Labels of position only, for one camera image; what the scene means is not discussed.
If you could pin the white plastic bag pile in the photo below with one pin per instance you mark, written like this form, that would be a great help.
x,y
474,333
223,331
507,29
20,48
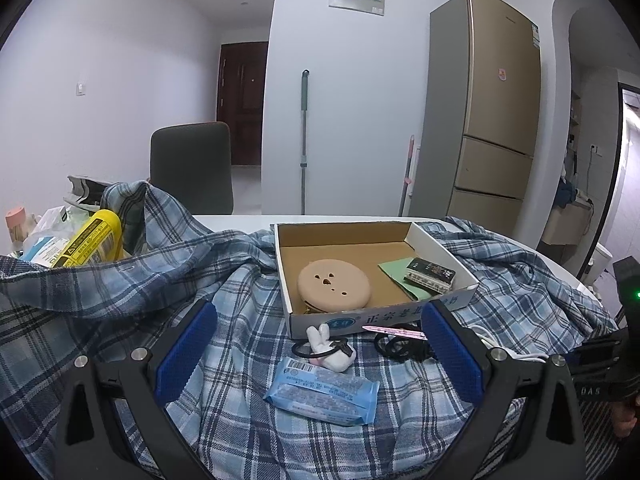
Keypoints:
x,y
52,233

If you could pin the tan round plush pouch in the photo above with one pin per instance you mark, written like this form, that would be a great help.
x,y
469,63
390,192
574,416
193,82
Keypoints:
x,y
331,285

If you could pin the pink patterned hair clip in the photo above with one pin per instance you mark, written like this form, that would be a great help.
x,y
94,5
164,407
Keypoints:
x,y
395,332

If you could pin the green paper card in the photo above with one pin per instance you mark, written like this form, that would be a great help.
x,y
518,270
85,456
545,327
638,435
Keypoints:
x,y
396,271

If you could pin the dark wooden door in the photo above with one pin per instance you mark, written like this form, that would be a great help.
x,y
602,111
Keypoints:
x,y
241,90

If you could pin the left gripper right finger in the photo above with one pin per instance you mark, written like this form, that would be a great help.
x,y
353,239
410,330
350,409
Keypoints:
x,y
548,440

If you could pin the person's right hand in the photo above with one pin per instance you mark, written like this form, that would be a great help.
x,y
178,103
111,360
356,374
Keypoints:
x,y
624,416

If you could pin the black office chair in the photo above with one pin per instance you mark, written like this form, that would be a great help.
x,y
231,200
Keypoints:
x,y
193,163

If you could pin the blue plaid shirt cloth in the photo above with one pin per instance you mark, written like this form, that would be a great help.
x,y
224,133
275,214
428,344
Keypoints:
x,y
50,317

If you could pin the yellow spray can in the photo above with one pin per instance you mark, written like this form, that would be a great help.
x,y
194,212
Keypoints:
x,y
98,241

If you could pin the open cardboard box tray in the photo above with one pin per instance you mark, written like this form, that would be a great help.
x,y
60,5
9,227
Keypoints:
x,y
364,244

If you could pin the black Face tissue pack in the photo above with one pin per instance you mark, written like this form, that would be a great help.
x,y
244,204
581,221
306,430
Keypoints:
x,y
429,276

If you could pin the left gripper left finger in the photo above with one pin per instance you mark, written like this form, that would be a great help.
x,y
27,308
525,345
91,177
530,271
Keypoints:
x,y
91,442

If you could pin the pink lidded cup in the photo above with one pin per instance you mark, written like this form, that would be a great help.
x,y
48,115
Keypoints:
x,y
20,224

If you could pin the white bunny plush keychain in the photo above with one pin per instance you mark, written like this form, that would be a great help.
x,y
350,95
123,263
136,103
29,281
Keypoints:
x,y
333,354

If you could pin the gold three-door refrigerator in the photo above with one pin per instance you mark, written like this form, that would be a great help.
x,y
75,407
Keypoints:
x,y
481,114

